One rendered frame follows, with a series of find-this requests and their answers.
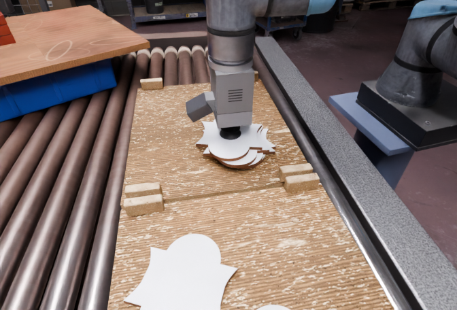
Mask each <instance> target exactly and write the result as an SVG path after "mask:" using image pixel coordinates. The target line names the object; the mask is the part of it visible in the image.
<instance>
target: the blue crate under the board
mask: <svg viewBox="0 0 457 310"><path fill-rule="evenodd" d="M112 58H113V57H112ZM112 58H107V59H104V60H101V61H96V62H93V63H88V64H85V65H80V66H77V67H72V68H69V69H64V70H61V71H56V72H53V73H48V74H45V75H40V76H37V77H32V78H29V79H26V80H21V81H18V82H13V83H10V84H5V85H2V86H0V122H3V121H6V120H10V119H12V118H17V117H19V116H23V115H26V114H29V113H33V112H35V111H39V110H42V109H45V108H48V107H52V106H55V105H59V104H61V103H65V102H68V101H72V100H74V99H79V98H81V97H85V96H88V95H90V94H94V93H97V92H101V91H104V90H107V89H110V88H114V87H117V83H116V78H115V75H114V70H113V67H112V63H111V60H110V59H112Z"/></svg>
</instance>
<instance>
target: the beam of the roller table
mask: <svg viewBox="0 0 457 310"><path fill-rule="evenodd" d="M255 46H256V49H257V52H258V53H259V55H260V57H261V58H262V60H263V62H264V64H265V65H266V67H267V69H268V70H269V72H270V74H271V75H272V77H273V79H274V80H275V82H276V84H277V85H278V87H279V88H280V90H281V92H282V94H283V95H284V97H285V98H286V100H287V102H288V103H289V105H290V106H291V108H292V110H293V112H294V113H295V115H296V117H297V118H298V120H299V122H300V123H301V125H302V127H303V128H304V130H305V132H306V133H307V135H308V137H309V138H310V140H311V142H312V143H313V145H314V147H315V148H316V150H317V151H318V153H319V155H320V157H321V158H322V160H323V161H324V164H325V165H326V166H327V168H328V170H329V171H330V173H331V175H332V176H333V178H334V180H335V181H336V183H337V185H338V186H339V188H340V190H341V191H342V193H343V195H344V197H345V198H346V200H347V201H348V203H349V204H350V207H351V208H352V210H353V211H354V213H355V214H356V217H357V218H358V220H359V221H360V223H361V224H362V226H363V228H364V229H365V231H366V233H367V234H368V236H369V238H370V240H371V241H372V243H373V244H374V246H375V248H376V250H377V251H378V253H379V254H380V256H381V257H382V260H383V261H384V263H385V264H386V266H387V267H388V270H389V271H390V273H391V274H392V276H393V277H394V280H395V281H396V283H397V284H398V286H399V288H400V289H401V291H402V293H403V294H404V296H405V298H406V299H407V301H408V303H409V304H410V306H411V308H412V309H413V310H457V270H456V269H455V268H454V266H453V265H452V263H451V262H450V261H449V260H448V259H447V257H446V256H445V255H444V253H443V252H442V251H441V250H440V249H439V247H438V246H437V244H436V243H435V242H434V241H433V240H432V239H431V237H430V236H429V234H428V233H427V232H426V231H425V230H424V228H423V227H422V226H421V224H420V223H419V222H418V221H417V220H416V218H415V217H414V216H413V214H412V213H411V212H410V210H409V209H408V208H407V207H406V205H405V204H404V203H403V202H402V200H401V199H400V198H399V197H398V195H397V194H396V192H395V191H394V190H393V189H392V188H391V187H390V185H389V184H388V182H387V181H386V180H385V179H384V178H383V176H382V175H381V174H380V172H379V171H378V170H377V169H376V168H375V166H374V165H373V163H372V162H371V161H370V160H369V159H368V158H367V156H366V155H365V153H364V152H363V151H362V150H361V149H360V147H359V146H358V145H357V143H356V142H355V141H354V140H353V139H352V137H351V136H350V134H349V133H348V132H347V131H346V130H345V129H344V127H343V126H342V124H341V123H340V122H339V121H338V119H337V118H336V117H335V116H334V114H333V113H332V111H331V110H330V109H329V108H328V107H327V106H326V104H325V103H324V101H323V100H322V99H321V98H320V97H319V95H318V94H317V93H316V91H315V90H314V89H313V88H312V87H311V85H310V84H309V82H308V81H307V80H306V79H305V78H304V77H303V75H302V74H301V72H300V71H299V70H298V69H297V68H296V66H295V65H294V64H293V62H292V61H291V60H290V59H289V58H288V56H287V55H286V53H285V52H284V51H283V50H282V49H281V48H280V46H279V45H278V44H277V42H276V41H275V40H274V38H273V37H272V36H270V37H255Z"/></svg>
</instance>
